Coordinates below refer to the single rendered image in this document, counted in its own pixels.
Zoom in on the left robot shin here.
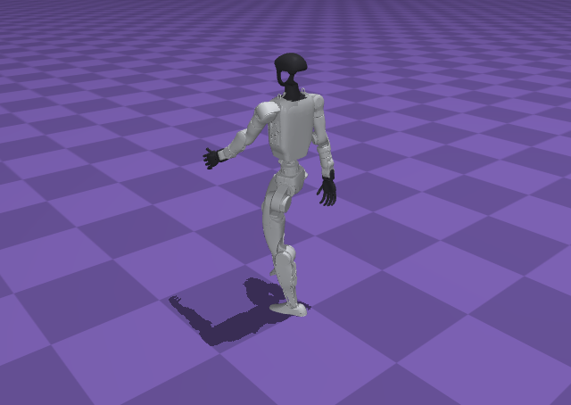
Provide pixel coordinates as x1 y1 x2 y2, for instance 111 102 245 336
272 252 298 309

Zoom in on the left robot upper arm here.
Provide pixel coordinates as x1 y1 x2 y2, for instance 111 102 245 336
237 102 280 145

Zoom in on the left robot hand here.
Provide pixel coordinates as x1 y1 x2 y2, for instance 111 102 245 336
203 148 228 169

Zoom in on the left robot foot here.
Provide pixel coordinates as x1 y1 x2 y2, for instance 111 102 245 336
269 302 307 317

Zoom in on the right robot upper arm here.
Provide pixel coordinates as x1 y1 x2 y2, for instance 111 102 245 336
310 94 327 145

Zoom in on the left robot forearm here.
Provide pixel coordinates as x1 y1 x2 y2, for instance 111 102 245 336
218 132 246 161

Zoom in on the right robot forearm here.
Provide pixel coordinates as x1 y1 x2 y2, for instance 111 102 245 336
317 138 335 178

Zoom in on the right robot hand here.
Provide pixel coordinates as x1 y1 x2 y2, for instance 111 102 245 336
317 169 336 206

